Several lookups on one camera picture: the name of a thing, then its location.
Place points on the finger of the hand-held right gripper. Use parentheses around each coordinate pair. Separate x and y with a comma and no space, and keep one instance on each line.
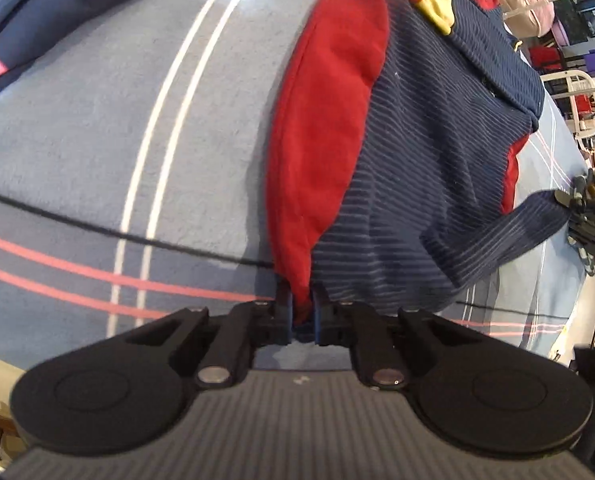
(570,197)

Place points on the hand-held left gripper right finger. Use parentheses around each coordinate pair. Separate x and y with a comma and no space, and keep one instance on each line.
(320,312)

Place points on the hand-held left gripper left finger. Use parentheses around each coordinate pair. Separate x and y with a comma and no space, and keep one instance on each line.
(286,312)

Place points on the navy pink garment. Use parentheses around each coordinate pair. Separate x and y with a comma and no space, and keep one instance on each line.
(37,5)

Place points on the navy striped red shirt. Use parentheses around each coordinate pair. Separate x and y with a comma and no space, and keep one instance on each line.
(417,150)

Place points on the blue checked bed sheet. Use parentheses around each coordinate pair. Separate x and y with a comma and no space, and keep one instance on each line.
(77,150)

